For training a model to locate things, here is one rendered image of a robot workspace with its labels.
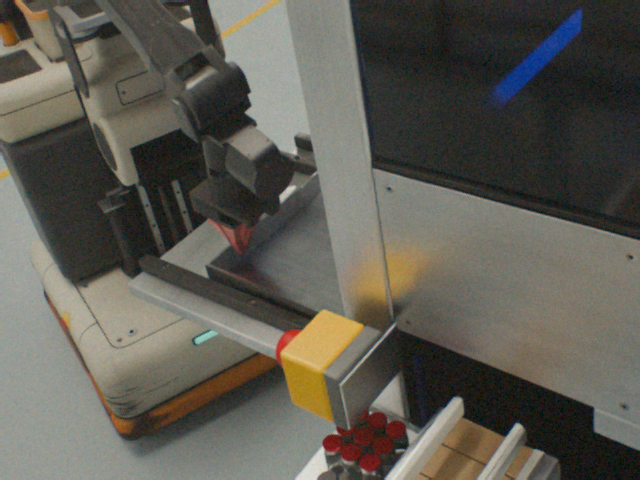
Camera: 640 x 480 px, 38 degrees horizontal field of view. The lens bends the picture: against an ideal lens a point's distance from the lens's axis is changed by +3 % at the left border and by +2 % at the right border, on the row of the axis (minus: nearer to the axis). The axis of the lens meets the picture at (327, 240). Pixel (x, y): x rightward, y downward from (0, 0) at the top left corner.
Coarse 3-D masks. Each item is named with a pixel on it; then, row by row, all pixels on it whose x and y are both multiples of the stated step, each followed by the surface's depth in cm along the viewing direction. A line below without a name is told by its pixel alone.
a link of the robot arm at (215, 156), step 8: (208, 144) 107; (216, 144) 106; (208, 152) 108; (216, 152) 107; (224, 152) 107; (208, 160) 109; (216, 160) 108; (224, 160) 107; (216, 168) 109; (224, 168) 108
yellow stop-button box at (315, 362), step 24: (312, 336) 86; (336, 336) 86; (360, 336) 85; (288, 360) 85; (312, 360) 84; (336, 360) 83; (360, 360) 83; (288, 384) 87; (312, 384) 84; (336, 384) 82; (312, 408) 87; (336, 408) 84
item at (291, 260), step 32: (320, 192) 132; (288, 224) 127; (320, 224) 126; (224, 256) 119; (256, 256) 122; (288, 256) 121; (320, 256) 120; (256, 288) 112; (288, 288) 116; (320, 288) 115
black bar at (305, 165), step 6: (288, 156) 138; (294, 156) 137; (300, 156) 137; (294, 162) 136; (300, 162) 136; (306, 162) 136; (312, 162) 135; (294, 168) 137; (300, 168) 136; (306, 168) 135; (312, 168) 135; (312, 174) 135
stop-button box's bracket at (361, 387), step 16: (384, 336) 85; (368, 352) 84; (384, 352) 86; (400, 352) 89; (368, 368) 84; (384, 368) 87; (400, 368) 90; (352, 384) 83; (368, 384) 85; (384, 384) 88; (352, 400) 84; (368, 400) 86; (352, 416) 85
